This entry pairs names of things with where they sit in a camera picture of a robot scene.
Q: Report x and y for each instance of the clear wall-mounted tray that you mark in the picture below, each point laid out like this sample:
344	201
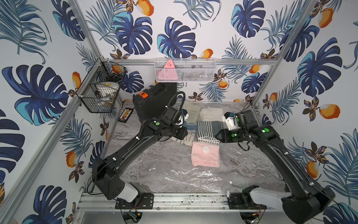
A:
191	70

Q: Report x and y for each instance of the white towel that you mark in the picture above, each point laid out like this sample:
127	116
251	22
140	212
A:
211	114

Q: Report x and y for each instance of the green striped towel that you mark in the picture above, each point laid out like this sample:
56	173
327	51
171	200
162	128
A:
207	130

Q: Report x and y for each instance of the pink triangle object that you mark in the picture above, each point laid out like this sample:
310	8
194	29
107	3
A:
167	73

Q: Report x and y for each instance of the black wire basket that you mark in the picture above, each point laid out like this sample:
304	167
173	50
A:
102	86

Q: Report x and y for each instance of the black plastic tool case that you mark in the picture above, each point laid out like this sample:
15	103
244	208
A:
150	103

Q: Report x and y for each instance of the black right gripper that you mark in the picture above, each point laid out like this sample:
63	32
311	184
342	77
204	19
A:
223	137

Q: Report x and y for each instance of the cream and teal towel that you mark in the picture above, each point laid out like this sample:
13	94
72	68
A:
189	139

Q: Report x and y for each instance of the pink towel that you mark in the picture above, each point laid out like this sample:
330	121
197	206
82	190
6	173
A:
211	159

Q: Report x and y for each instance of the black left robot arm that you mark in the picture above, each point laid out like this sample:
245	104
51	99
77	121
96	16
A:
106	172

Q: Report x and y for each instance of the aluminium front rail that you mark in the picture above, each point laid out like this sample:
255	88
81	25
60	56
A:
161	202

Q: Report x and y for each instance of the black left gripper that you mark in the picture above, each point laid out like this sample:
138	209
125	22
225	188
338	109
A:
181	133

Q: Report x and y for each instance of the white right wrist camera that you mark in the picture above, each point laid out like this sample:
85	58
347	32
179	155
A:
229	119

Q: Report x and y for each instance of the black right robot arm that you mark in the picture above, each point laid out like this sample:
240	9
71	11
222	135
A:
305	197

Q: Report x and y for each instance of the small black orange box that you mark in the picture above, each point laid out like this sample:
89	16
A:
125	115

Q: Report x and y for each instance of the white round bag valve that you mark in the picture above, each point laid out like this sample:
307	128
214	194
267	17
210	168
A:
205	149

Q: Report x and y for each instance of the clear plastic vacuum bag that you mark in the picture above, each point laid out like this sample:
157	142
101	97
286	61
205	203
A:
166	167

